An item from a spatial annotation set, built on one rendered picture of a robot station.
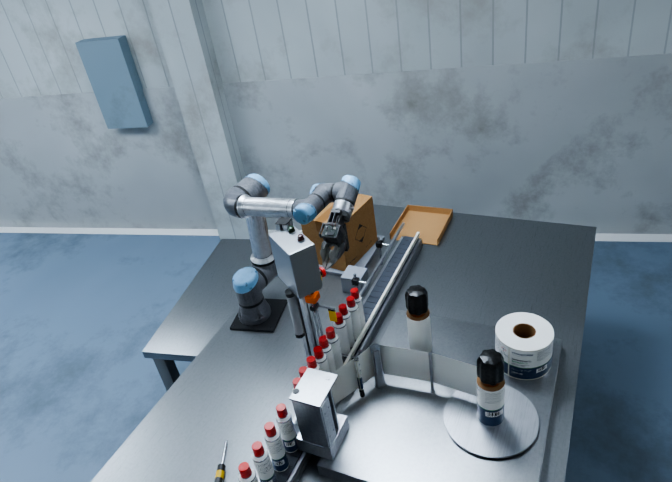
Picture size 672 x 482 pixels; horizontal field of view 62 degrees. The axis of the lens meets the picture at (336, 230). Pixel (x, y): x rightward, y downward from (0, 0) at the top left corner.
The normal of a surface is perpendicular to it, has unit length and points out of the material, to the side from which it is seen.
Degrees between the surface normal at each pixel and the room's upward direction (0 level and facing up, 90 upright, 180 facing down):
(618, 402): 0
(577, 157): 90
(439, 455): 0
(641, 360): 0
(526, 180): 90
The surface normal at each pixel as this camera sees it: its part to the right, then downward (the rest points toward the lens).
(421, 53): -0.23, 0.55
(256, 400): -0.14, -0.84
